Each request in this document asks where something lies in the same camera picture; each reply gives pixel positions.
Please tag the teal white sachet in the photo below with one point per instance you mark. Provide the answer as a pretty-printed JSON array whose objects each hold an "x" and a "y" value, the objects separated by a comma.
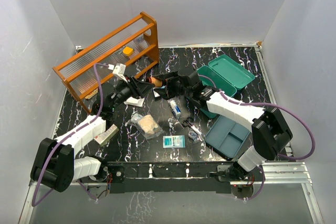
[{"x": 174, "y": 141}]

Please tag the teal medicine box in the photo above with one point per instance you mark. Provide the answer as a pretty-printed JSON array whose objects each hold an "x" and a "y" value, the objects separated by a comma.
[{"x": 225, "y": 74}]

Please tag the black handled scissors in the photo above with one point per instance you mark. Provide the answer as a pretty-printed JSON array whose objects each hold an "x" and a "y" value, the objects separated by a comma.
[{"x": 189, "y": 122}]

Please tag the blue-grey divider tray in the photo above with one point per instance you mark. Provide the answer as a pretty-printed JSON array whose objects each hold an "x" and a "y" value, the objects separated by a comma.
[{"x": 226, "y": 137}]

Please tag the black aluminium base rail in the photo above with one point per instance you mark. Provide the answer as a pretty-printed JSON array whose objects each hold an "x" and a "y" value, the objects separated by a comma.
[{"x": 129, "y": 177}]

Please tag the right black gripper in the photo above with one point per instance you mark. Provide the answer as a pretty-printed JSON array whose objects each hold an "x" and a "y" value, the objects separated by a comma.
[{"x": 170, "y": 83}]

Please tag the brown medicine bottle orange cap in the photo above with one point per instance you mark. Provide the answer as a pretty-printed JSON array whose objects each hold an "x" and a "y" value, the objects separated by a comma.
[{"x": 158, "y": 83}]

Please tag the blue white pouch packet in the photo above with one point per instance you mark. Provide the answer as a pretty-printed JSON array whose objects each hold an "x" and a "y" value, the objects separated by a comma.
[{"x": 159, "y": 93}]

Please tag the small tape roll bag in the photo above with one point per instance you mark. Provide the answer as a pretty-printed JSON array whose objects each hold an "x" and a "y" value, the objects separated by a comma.
[{"x": 193, "y": 136}]

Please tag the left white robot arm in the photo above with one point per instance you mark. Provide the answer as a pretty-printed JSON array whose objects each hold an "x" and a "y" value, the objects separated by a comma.
[{"x": 56, "y": 165}]

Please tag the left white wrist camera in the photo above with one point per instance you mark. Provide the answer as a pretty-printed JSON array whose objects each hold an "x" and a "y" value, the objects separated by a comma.
[{"x": 117, "y": 70}]

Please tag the yellow-orange small block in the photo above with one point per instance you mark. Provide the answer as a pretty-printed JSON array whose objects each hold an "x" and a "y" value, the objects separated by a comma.
[{"x": 128, "y": 51}]

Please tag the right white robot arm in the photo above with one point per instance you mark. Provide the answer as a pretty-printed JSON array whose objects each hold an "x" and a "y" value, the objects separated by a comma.
[{"x": 268, "y": 126}]

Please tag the cream medicine carton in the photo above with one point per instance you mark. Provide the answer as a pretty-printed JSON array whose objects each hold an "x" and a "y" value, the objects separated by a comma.
[{"x": 106, "y": 136}]

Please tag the white gauze packet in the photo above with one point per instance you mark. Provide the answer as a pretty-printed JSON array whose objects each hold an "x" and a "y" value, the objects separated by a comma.
[{"x": 134, "y": 102}]

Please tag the white blue bandage roll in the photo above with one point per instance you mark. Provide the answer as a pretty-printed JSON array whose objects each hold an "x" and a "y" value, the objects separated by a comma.
[{"x": 175, "y": 109}]

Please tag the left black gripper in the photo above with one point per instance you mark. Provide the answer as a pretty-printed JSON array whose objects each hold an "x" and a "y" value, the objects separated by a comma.
[{"x": 143, "y": 88}]

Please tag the orange wooden shelf rack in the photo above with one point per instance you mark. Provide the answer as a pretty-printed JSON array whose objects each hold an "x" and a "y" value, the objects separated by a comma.
[{"x": 139, "y": 33}]

